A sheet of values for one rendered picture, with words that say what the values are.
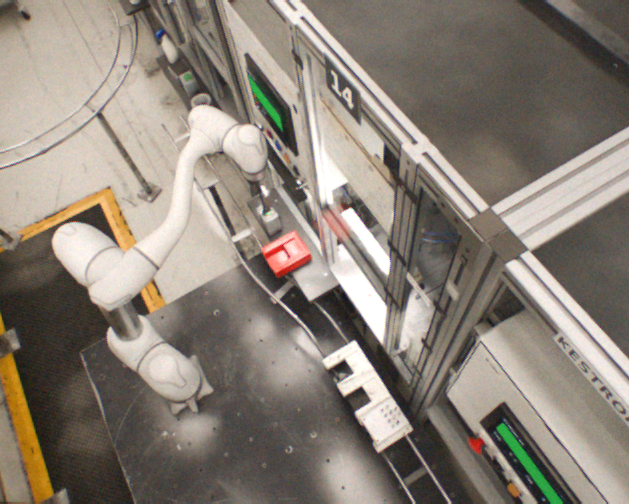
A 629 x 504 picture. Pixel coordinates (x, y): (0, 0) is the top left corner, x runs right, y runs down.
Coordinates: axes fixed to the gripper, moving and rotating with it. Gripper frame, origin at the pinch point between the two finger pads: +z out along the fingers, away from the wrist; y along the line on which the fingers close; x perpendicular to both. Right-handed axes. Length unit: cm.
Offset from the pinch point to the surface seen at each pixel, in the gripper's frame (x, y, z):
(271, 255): 5.2, -14.2, 18.6
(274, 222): -2.0, -5.3, 11.9
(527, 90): -33, -58, -97
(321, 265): -9.2, -28.7, 17.7
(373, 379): -1, -76, 17
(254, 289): 15.9, -14.1, 43.4
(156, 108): 0, 177, 131
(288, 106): -7, -14, -63
